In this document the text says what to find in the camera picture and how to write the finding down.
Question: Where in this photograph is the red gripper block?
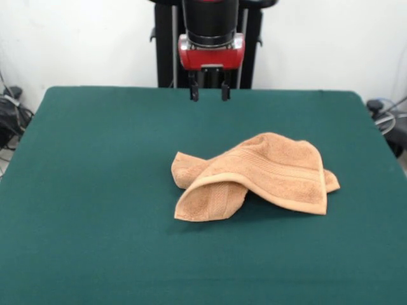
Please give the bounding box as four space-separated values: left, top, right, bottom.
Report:
177 32 246 102

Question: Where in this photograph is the orange terry towel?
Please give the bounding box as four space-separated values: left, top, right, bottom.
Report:
170 132 341 222

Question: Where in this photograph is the dark green table cloth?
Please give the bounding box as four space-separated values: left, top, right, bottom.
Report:
0 85 407 305

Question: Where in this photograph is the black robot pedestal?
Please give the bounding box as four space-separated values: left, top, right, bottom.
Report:
148 0 265 89

